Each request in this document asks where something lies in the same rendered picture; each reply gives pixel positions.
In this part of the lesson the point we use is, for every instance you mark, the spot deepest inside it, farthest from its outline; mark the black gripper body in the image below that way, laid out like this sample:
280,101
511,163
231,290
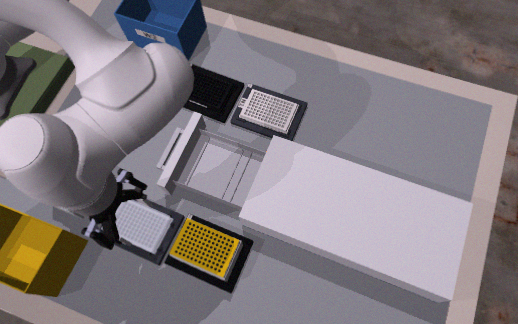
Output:
103,216

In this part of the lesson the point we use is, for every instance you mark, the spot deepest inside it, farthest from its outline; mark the black multiwell plate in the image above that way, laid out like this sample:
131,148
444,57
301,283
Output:
210,92

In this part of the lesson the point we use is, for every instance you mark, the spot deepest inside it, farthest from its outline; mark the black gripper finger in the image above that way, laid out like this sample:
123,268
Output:
110,235
133,194

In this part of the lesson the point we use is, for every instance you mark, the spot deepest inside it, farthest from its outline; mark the yellow waste bin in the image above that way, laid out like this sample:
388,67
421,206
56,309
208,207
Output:
24,242

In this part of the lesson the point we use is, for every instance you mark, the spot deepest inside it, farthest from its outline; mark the grey bench mat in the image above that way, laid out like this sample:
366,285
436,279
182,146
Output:
423,135

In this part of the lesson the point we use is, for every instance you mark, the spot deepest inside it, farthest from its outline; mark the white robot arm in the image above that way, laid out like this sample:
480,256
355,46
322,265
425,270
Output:
128,92

